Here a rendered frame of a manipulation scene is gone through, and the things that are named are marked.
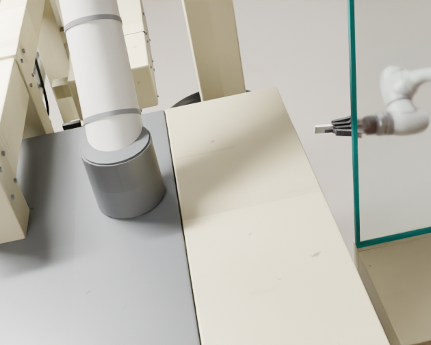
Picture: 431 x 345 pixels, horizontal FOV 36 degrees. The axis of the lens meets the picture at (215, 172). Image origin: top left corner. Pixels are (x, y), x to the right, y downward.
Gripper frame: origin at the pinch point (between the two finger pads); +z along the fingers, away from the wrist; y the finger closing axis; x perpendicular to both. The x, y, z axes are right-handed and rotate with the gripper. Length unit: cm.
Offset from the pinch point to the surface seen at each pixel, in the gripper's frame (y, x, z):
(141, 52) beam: 17, -45, 67
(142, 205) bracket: 95, -49, 71
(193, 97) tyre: -4, -16, 49
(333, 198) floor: -98, 119, -46
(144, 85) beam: 26, -39, 67
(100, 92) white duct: 83, -70, 77
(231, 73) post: 40, -48, 43
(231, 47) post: 40, -56, 43
